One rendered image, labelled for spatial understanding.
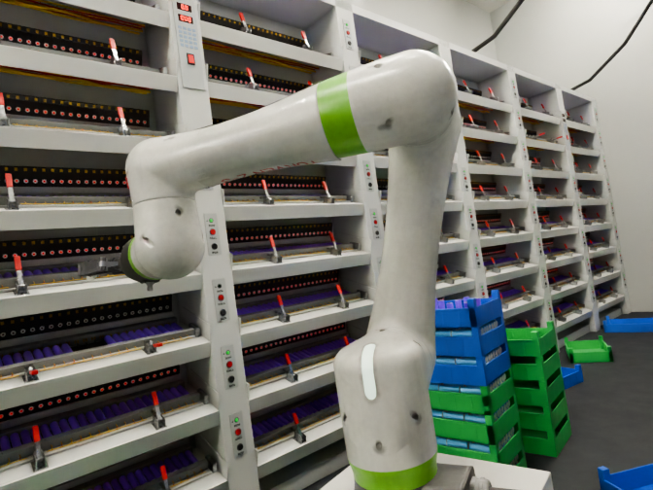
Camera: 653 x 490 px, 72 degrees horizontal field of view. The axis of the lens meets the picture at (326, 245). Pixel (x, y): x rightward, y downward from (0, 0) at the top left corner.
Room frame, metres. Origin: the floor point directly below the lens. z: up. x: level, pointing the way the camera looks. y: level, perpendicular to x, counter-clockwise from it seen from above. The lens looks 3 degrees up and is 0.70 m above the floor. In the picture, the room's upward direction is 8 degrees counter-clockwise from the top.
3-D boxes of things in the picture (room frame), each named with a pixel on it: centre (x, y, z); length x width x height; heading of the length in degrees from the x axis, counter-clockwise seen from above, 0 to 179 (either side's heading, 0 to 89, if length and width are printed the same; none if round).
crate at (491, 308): (1.41, -0.33, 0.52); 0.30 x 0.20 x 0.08; 49
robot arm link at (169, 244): (0.75, 0.27, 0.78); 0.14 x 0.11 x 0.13; 39
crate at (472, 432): (1.41, -0.33, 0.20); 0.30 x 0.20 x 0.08; 49
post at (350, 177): (1.84, -0.14, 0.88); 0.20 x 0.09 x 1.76; 41
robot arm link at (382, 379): (0.67, -0.06, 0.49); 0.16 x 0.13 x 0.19; 162
